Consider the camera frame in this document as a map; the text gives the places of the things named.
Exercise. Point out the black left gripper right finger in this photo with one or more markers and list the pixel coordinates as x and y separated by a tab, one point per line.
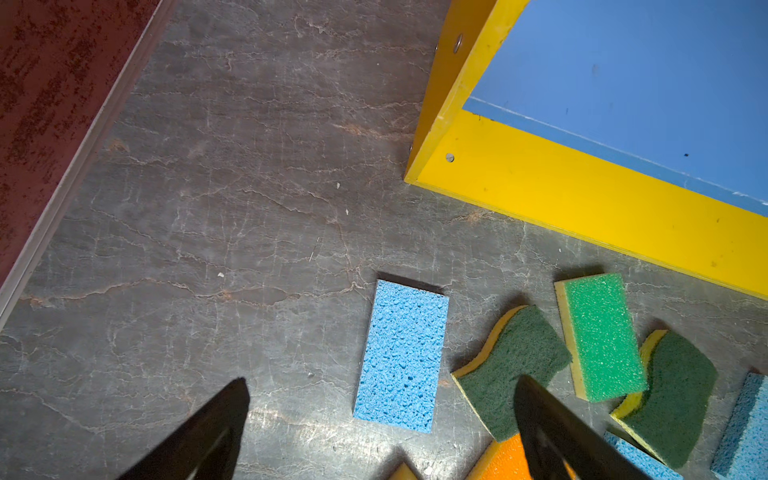
558	444

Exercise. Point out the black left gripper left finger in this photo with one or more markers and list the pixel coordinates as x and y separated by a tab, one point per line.
205	446

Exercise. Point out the orange sponge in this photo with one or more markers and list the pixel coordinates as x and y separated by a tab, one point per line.
501	461

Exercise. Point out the blue sponge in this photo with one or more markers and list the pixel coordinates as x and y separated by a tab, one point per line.
644	462
401	363
742	452

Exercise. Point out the yellow wooden two-tier shelf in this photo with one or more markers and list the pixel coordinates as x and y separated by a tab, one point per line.
639	126

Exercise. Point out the bright green yellow sponge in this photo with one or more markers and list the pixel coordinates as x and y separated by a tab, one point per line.
600	336

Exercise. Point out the dark green wavy sponge left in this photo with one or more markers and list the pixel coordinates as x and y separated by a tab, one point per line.
522	342

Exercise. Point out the dark green wavy sponge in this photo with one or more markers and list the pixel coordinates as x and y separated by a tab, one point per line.
522	342
667	419

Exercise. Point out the dark green wavy sponge right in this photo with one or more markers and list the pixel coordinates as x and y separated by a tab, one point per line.
667	419

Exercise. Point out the yellow sponge front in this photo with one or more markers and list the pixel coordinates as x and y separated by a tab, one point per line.
403	472

